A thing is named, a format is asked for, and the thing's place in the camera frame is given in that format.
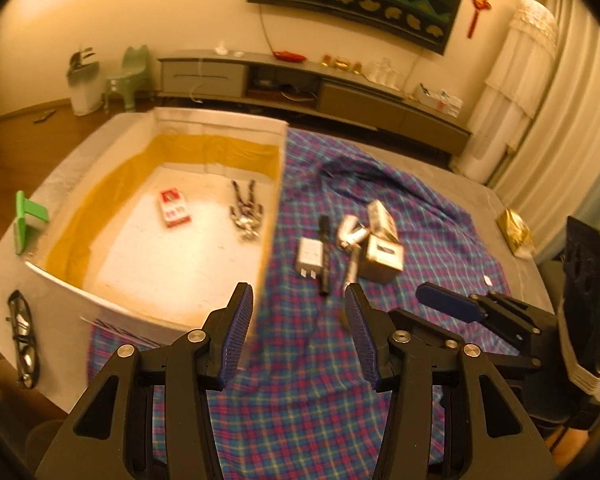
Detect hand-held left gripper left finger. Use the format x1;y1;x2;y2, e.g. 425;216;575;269
35;282;256;480

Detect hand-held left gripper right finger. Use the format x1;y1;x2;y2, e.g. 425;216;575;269
344;282;561;480

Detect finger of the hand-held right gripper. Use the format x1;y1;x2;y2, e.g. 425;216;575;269
416;282;561;357
387;308;541;376

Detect gold tin box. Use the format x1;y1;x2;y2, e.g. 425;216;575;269
360;237;406;285

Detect black marker pen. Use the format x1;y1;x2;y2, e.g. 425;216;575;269
318;215;332;297

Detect white charger plug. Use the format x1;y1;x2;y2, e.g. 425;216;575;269
296;238;323;278

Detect pink binder clip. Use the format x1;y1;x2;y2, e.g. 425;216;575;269
337;216;368;251

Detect white cardboard box yellow tape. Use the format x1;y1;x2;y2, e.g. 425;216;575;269
22;106;290;348

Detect blue pink plaid cloth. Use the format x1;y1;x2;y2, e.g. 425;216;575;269
87;127;511;480

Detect gold foil packet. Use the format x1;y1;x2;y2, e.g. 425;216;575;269
496;207;535;259

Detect silver purple action figure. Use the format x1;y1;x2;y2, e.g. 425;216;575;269
228;178;266;242

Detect red staple box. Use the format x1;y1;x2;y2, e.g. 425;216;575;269
157;187;192;228

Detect white curtain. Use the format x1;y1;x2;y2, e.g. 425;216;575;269
490;0;600;261

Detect white boxes on cabinet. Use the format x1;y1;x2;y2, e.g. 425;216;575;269
412;82;463;116

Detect black eyeglasses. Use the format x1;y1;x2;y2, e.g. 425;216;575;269
7;290;41;390

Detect white covered air conditioner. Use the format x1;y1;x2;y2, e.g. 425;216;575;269
452;0;558;183

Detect clear glass jars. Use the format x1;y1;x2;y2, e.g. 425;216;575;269
365;57;406;91

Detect green phone stand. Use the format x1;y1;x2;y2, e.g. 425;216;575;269
14;191;51;253

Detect grey TV cabinet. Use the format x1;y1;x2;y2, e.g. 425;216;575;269
157;50;473;156

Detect golden ornaments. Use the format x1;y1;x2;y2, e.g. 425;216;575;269
322;55;363;72

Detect green plastic stool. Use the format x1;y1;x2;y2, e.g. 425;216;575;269
104;45;148;113

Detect white pot with plant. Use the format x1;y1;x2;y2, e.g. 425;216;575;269
67;47;103;115

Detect thin hanging cable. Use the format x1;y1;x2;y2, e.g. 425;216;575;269
259;7;276;53

